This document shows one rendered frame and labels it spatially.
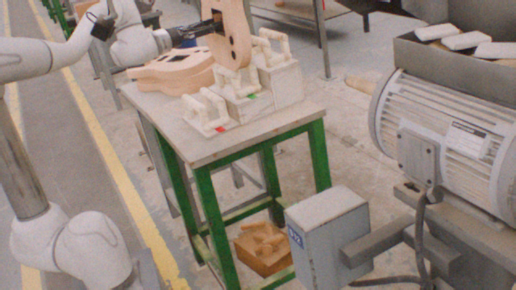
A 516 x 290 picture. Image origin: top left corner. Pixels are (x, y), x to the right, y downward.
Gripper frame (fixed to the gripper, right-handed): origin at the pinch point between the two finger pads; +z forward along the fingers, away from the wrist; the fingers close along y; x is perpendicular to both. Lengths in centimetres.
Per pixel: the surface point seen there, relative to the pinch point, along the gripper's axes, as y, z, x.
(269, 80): 13.7, 10.5, -24.5
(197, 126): 1.4, -19.1, -36.5
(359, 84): 81, 1, -5
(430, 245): 116, -12, -26
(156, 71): -58, -14, -29
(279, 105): 13.9, 12.5, -35.8
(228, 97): 4.0, -4.1, -28.7
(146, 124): -84, -22, -64
